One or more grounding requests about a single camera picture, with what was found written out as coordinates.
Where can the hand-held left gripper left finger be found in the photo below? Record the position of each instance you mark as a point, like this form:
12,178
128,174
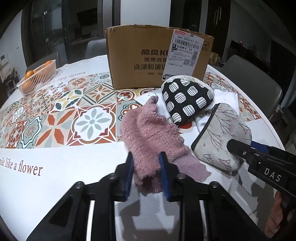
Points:
129,177

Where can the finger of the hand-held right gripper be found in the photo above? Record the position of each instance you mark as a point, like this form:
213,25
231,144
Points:
261,147
238,149

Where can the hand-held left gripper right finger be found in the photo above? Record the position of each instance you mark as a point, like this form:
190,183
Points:
165,178

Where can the grey floral pouch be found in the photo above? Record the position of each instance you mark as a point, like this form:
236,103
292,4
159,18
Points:
219,132

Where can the pink towel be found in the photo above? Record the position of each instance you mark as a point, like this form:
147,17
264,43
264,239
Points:
148,136

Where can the white paper sheet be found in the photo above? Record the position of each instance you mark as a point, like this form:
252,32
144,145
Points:
227,99

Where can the black white dotted pouch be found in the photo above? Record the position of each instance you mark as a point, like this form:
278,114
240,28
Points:
185,97

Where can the cardboard box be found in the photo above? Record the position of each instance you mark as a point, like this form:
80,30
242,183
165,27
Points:
138,58

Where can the person's right hand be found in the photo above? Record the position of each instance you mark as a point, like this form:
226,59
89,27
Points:
275,213

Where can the patterned tablecloth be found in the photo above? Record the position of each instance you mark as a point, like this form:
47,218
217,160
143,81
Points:
69,160

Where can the grey chair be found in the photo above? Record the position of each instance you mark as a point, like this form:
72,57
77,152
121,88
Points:
44,60
252,81
97,48

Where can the dark wardrobe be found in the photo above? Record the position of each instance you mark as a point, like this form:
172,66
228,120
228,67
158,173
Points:
217,18

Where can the white basket of oranges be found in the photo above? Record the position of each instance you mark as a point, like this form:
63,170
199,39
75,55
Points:
37,81

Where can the orange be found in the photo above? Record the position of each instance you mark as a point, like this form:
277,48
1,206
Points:
48,63
29,74

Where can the shoe rack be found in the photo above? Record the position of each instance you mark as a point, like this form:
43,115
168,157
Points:
9,78

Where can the glass sliding door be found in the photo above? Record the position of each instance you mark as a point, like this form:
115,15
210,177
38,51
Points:
69,30

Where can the wall intercom panel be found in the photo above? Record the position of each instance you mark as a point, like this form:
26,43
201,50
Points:
2,60

